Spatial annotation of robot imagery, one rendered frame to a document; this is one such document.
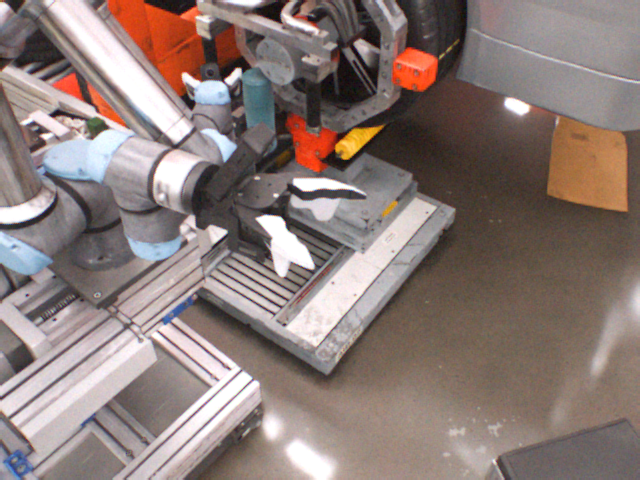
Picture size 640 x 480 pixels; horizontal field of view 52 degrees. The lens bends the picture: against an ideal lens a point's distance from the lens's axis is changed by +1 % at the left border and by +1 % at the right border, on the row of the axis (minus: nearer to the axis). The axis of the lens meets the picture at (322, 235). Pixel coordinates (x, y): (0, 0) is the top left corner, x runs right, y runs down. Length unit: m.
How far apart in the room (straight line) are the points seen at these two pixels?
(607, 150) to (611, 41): 1.37
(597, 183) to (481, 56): 1.16
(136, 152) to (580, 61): 1.20
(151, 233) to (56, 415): 0.46
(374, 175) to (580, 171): 0.94
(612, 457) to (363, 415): 0.70
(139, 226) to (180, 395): 0.98
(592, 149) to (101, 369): 2.30
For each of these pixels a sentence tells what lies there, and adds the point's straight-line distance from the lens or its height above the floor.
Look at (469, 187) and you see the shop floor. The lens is 2.72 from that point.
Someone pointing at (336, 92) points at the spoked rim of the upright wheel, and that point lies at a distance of 2.05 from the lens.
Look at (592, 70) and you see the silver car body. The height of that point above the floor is 0.90.
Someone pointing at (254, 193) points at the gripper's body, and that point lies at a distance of 0.79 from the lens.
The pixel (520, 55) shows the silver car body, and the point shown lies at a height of 0.88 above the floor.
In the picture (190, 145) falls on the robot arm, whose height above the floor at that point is 1.17.
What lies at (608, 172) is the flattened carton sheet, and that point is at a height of 0.01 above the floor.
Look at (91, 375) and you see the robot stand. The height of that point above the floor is 0.73.
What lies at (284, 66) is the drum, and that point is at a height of 0.85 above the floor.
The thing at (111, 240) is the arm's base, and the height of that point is 0.88.
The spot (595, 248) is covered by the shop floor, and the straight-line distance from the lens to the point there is 2.61.
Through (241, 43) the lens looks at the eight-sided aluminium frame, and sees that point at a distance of 2.06.
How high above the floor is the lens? 1.77
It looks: 46 degrees down
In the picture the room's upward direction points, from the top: straight up
